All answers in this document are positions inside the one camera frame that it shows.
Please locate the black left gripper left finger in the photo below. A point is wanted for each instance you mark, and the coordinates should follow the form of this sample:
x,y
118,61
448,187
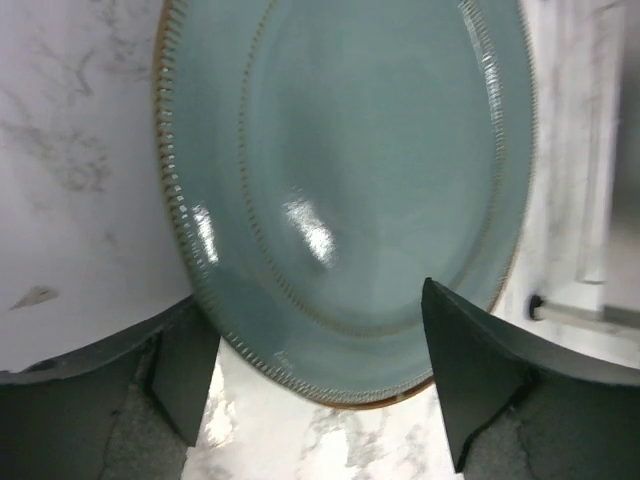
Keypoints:
x,y
125,407

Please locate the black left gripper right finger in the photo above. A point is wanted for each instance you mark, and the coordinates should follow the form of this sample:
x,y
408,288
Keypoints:
x,y
517,406

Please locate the grey-blue ceramic plate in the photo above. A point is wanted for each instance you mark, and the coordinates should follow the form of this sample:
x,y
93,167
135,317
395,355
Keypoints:
x,y
350,175

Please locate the steel two-tier dish rack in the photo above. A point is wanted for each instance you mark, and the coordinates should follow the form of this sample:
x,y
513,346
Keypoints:
x,y
580,47

